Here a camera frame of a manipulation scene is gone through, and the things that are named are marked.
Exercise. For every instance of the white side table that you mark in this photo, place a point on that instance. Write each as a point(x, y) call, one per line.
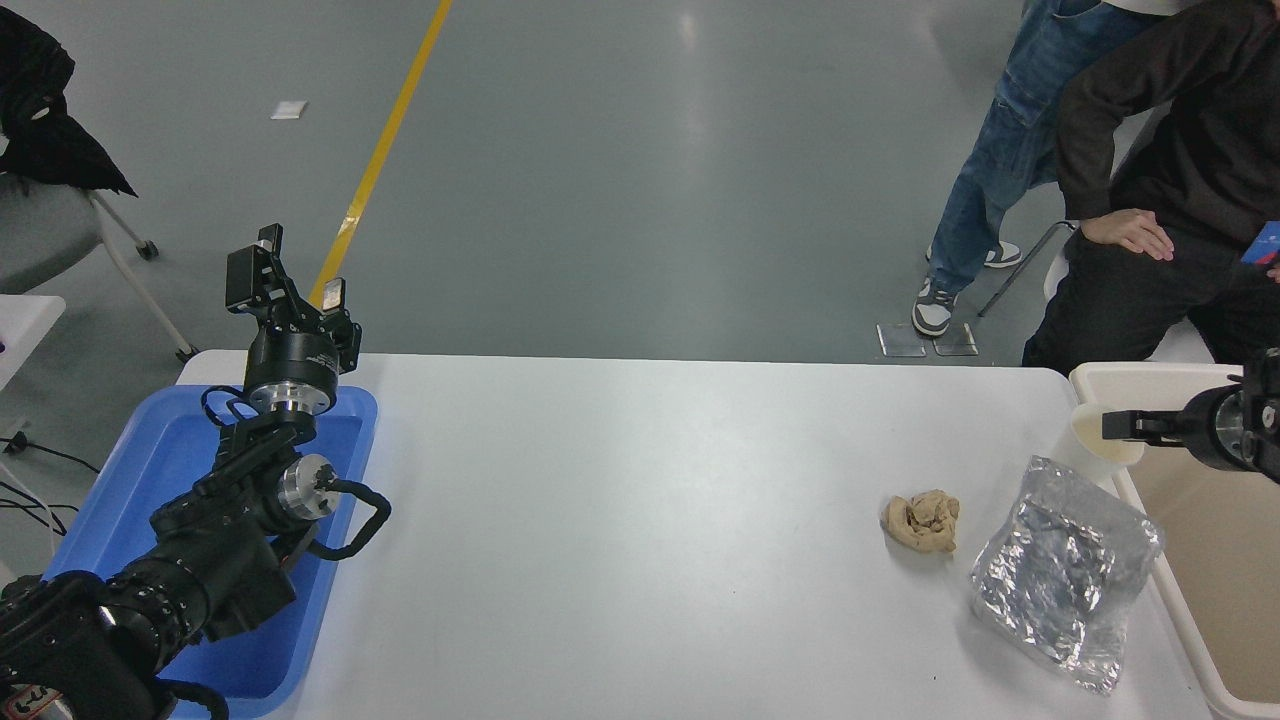
point(25, 320)

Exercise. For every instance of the standing person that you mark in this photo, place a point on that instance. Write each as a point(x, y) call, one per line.
point(1010, 130)

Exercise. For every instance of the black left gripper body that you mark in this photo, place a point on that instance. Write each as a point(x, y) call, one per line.
point(292, 358)

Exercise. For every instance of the large pale plastic bin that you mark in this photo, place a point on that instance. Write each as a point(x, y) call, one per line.
point(1210, 560)

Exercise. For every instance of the black jacket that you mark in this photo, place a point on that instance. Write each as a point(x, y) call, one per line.
point(40, 120)

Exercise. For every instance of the blue badge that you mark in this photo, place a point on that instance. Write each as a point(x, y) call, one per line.
point(1262, 245)

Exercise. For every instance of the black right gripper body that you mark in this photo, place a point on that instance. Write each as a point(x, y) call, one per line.
point(1220, 430)

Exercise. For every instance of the blue plastic tray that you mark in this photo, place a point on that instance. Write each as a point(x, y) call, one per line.
point(160, 460)

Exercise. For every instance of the seated person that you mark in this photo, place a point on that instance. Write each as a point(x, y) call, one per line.
point(1200, 130)

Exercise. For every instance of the crumpled silver foil tray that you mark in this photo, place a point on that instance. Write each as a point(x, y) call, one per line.
point(1060, 580)

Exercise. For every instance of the grey office chair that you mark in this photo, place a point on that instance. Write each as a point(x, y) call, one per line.
point(45, 235)

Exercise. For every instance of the white paper cup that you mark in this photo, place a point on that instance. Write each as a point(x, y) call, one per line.
point(1085, 455)

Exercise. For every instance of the crumpled tan paper ball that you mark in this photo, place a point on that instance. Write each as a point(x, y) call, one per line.
point(925, 522)

